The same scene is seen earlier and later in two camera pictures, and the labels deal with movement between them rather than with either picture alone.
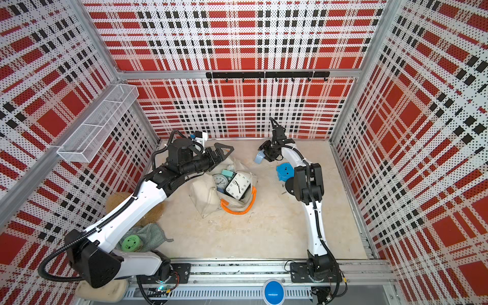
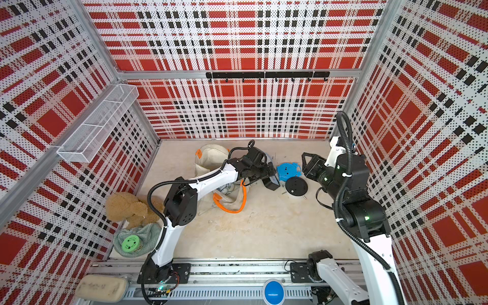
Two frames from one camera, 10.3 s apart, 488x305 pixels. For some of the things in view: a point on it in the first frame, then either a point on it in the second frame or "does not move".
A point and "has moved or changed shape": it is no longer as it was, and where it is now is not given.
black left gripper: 211,157 → 265,173
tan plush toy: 152,217 does not move
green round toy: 131,243 does not move
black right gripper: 264,147 → 314,167
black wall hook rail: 307,74 does not move
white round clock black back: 290,185 does not move
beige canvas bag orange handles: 226,186 has moved or changed shape
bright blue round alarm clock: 285,171 does not move
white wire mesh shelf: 85,142 does not move
